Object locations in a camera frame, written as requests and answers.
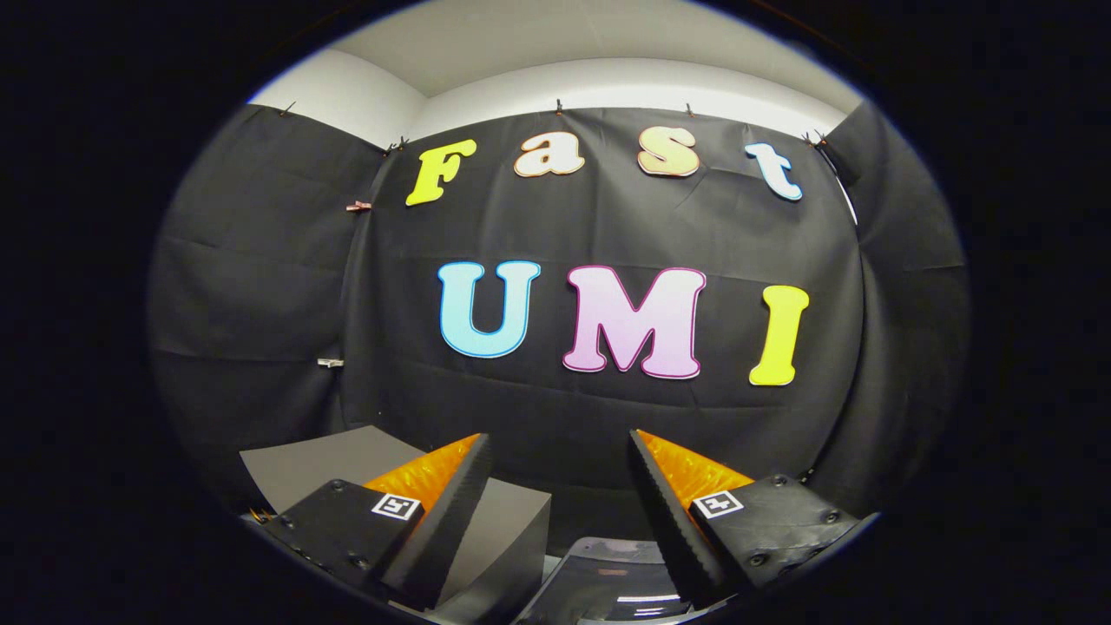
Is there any grey cabinet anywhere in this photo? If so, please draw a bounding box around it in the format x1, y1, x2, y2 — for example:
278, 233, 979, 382
239, 425, 553, 622

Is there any dark washing machine lid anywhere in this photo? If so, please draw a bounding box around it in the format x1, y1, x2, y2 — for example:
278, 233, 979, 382
512, 536, 695, 625

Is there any black backdrop cloth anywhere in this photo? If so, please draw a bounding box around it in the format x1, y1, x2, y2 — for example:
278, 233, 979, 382
146, 100, 971, 522

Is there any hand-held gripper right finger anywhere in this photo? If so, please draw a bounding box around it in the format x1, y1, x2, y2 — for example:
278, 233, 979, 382
627, 429, 867, 607

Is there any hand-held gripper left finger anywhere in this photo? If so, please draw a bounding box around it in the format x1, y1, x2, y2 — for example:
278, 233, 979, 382
259, 432, 495, 613

